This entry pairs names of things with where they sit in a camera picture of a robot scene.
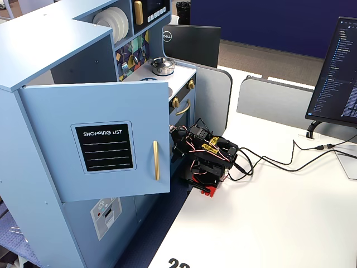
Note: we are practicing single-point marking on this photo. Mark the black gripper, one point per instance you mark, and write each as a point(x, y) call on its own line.
point(177, 148)

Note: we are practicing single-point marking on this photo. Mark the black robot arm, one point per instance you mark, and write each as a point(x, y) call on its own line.
point(212, 156)

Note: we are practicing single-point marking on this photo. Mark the red robot base clamp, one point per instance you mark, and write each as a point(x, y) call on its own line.
point(210, 191)

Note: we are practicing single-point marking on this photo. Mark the blue shopping list cabinet door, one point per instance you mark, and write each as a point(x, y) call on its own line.
point(55, 156)

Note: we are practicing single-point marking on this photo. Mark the gold stove knob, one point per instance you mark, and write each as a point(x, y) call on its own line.
point(175, 102)
point(191, 84)

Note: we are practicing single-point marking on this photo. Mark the silver toy pot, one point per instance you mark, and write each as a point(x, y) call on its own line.
point(161, 69)

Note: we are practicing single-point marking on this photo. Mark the silver pot lid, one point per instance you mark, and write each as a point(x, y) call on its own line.
point(161, 62)

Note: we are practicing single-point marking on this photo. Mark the silver toy spatula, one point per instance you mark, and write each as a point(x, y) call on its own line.
point(124, 67)

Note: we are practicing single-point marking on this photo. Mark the silver toy ladle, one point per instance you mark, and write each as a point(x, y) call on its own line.
point(135, 59)

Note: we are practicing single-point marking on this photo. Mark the gray ice dispenser sticker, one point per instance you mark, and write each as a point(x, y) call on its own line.
point(107, 217)

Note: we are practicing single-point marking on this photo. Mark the black Dell monitor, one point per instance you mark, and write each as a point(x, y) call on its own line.
point(195, 44)

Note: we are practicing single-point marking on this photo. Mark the white plate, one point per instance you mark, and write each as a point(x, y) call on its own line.
point(117, 23)
point(124, 23)
point(102, 20)

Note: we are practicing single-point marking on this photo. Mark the black trash bin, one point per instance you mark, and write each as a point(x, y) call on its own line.
point(183, 11)

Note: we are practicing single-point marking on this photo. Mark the blue toy kitchen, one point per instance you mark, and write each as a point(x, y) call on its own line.
point(33, 117)

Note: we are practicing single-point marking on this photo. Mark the dark blue partition panel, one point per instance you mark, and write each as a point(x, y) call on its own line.
point(279, 25)

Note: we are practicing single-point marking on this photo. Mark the gray flat device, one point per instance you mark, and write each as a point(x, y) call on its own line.
point(348, 164)

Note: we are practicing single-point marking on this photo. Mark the monitor with dark screen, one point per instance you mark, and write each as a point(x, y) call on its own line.
point(334, 69)

